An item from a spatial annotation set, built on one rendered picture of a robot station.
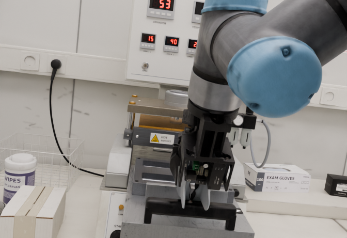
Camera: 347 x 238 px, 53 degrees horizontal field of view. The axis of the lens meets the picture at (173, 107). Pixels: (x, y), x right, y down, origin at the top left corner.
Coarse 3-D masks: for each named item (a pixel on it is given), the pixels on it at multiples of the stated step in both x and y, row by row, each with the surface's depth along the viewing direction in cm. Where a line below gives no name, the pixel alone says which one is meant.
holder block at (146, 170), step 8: (136, 160) 81; (144, 160) 81; (152, 160) 82; (160, 160) 83; (136, 168) 75; (144, 168) 75; (152, 168) 76; (160, 168) 77; (168, 168) 78; (136, 176) 70; (144, 176) 73; (152, 176) 73; (160, 176) 73; (168, 176) 73; (136, 184) 67; (144, 184) 67; (192, 184) 69; (136, 192) 67; (144, 192) 67; (232, 192) 68; (232, 200) 69
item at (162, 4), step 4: (156, 0) 105; (160, 0) 105; (164, 0) 105; (168, 0) 105; (152, 4) 105; (156, 4) 105; (160, 4) 105; (164, 4) 105; (168, 4) 105; (164, 8) 105; (168, 8) 105
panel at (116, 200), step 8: (112, 192) 79; (120, 192) 79; (112, 200) 79; (120, 200) 79; (112, 208) 78; (120, 208) 77; (112, 216) 78; (120, 216) 78; (112, 224) 77; (120, 224) 77; (104, 232) 77; (112, 232) 76
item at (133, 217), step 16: (128, 192) 68; (160, 192) 63; (176, 192) 63; (192, 192) 63; (224, 192) 64; (128, 208) 61; (144, 208) 62; (128, 224) 56; (144, 224) 56; (160, 224) 57; (176, 224) 57; (192, 224) 58; (208, 224) 59; (224, 224) 59; (240, 224) 60
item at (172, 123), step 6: (144, 120) 96; (150, 120) 97; (156, 120) 98; (162, 120) 99; (168, 120) 101; (174, 120) 96; (180, 120) 97; (138, 126) 89; (144, 126) 89; (150, 126) 89; (156, 126) 90; (162, 126) 91; (168, 126) 92; (174, 126) 92; (180, 126) 94; (186, 126) 95
